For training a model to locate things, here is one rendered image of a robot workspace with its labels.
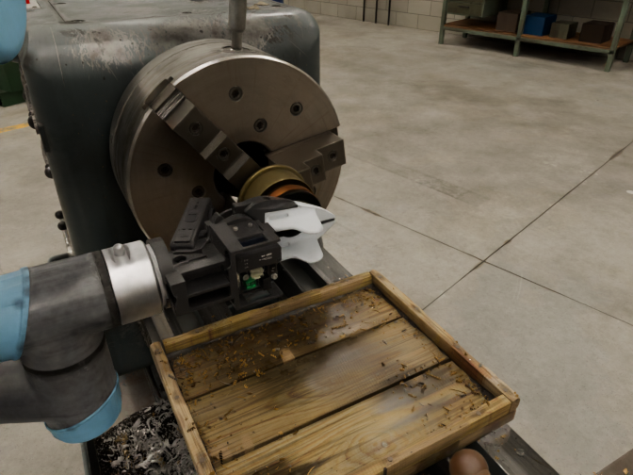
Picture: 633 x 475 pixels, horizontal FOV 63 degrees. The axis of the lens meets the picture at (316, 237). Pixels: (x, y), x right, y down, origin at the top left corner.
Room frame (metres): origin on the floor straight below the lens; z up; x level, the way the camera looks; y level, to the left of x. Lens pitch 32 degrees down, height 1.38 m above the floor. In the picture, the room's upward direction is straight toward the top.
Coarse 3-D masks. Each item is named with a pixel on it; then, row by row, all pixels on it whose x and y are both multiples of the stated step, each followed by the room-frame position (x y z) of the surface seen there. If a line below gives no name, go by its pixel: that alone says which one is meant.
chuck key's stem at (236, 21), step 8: (232, 0) 0.69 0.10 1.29; (240, 0) 0.69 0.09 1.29; (232, 8) 0.69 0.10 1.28; (240, 8) 0.69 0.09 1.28; (232, 16) 0.69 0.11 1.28; (240, 16) 0.69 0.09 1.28; (232, 24) 0.69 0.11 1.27; (240, 24) 0.69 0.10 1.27; (232, 32) 0.70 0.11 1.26; (240, 32) 0.70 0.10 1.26; (232, 40) 0.70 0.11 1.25; (240, 40) 0.70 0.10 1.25; (232, 48) 0.70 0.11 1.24; (240, 48) 0.70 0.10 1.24
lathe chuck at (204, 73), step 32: (160, 64) 0.69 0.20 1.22; (192, 64) 0.64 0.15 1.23; (224, 64) 0.64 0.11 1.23; (256, 64) 0.66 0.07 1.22; (288, 64) 0.69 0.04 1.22; (192, 96) 0.62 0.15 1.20; (224, 96) 0.64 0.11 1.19; (256, 96) 0.66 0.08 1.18; (288, 96) 0.69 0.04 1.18; (320, 96) 0.71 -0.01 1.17; (128, 128) 0.62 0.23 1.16; (160, 128) 0.60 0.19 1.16; (224, 128) 0.64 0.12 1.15; (256, 128) 0.66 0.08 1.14; (288, 128) 0.68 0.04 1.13; (320, 128) 0.71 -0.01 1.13; (128, 160) 0.58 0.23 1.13; (160, 160) 0.60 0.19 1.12; (192, 160) 0.62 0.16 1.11; (256, 160) 0.73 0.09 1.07; (128, 192) 0.58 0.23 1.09; (160, 192) 0.60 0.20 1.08; (192, 192) 0.62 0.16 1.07; (320, 192) 0.71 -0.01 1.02; (160, 224) 0.59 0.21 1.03
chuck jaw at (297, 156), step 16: (336, 128) 0.72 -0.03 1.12; (304, 144) 0.68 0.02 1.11; (320, 144) 0.67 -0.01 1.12; (336, 144) 0.68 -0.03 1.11; (272, 160) 0.64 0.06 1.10; (288, 160) 0.64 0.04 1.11; (304, 160) 0.63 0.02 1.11; (320, 160) 0.64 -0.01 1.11; (336, 160) 0.68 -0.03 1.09; (304, 176) 0.61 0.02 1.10; (320, 176) 0.64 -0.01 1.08
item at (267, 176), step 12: (264, 168) 0.57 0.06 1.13; (276, 168) 0.58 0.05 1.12; (288, 168) 0.58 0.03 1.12; (252, 180) 0.56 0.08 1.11; (264, 180) 0.55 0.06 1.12; (276, 180) 0.55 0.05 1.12; (288, 180) 0.55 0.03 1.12; (300, 180) 0.56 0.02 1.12; (240, 192) 0.56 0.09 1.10; (252, 192) 0.54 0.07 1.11; (264, 192) 0.53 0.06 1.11; (276, 192) 0.53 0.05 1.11; (288, 192) 0.52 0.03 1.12; (300, 192) 0.53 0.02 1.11; (312, 192) 0.56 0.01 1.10; (312, 204) 0.53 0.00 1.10
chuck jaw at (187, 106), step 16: (160, 96) 0.62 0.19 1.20; (176, 96) 0.62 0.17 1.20; (160, 112) 0.61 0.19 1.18; (176, 112) 0.60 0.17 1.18; (192, 112) 0.58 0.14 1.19; (176, 128) 0.57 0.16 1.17; (192, 128) 0.59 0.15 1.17; (208, 128) 0.59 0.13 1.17; (192, 144) 0.58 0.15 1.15; (208, 144) 0.59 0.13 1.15; (224, 144) 0.58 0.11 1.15; (208, 160) 0.57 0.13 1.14; (224, 160) 0.58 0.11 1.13; (240, 160) 0.58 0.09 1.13; (224, 176) 0.57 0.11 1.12; (240, 176) 0.56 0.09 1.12
